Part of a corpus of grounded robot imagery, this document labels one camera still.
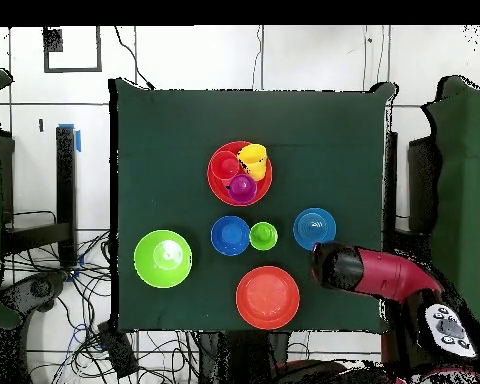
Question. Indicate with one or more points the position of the dark green tablecloth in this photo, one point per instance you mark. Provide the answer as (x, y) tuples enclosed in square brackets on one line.
[(164, 132)]

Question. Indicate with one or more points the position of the purple plastic cup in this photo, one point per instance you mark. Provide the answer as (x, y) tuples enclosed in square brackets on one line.
[(242, 187)]

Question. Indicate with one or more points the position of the black metal post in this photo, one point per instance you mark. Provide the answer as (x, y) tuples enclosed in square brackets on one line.
[(66, 180), (392, 180)]

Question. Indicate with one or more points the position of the blue ribbed plastic bowl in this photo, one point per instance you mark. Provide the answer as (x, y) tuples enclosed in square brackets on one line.
[(312, 226)]

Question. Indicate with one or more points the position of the black square frame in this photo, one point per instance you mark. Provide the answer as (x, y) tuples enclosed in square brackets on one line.
[(72, 70)]

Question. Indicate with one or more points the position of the dark blue plastic bowl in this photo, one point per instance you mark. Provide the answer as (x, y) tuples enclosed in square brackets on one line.
[(230, 236)]

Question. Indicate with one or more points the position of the orange plastic bowl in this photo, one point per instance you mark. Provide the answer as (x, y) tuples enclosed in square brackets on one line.
[(268, 298), (220, 192)]

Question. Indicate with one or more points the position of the green plastic bowl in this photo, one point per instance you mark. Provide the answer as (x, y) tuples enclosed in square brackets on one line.
[(156, 264)]

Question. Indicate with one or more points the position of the orange plastic cup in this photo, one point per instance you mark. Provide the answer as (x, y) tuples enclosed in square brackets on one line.
[(224, 164)]

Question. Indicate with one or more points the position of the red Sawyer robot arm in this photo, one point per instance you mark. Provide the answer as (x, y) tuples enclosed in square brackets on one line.
[(392, 276)]

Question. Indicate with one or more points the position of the black power brick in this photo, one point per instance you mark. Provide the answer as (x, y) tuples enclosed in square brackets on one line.
[(120, 352)]

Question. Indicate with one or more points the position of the yellow plastic cup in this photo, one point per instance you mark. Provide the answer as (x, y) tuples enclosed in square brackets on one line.
[(254, 160)]

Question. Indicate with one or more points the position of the green plastic cup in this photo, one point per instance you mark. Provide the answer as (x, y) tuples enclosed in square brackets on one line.
[(263, 236)]

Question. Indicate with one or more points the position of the blue tape strip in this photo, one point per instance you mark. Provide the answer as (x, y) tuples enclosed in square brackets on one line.
[(78, 140)]

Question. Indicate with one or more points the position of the grey pedestal foot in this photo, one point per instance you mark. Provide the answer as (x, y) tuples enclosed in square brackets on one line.
[(40, 288)]

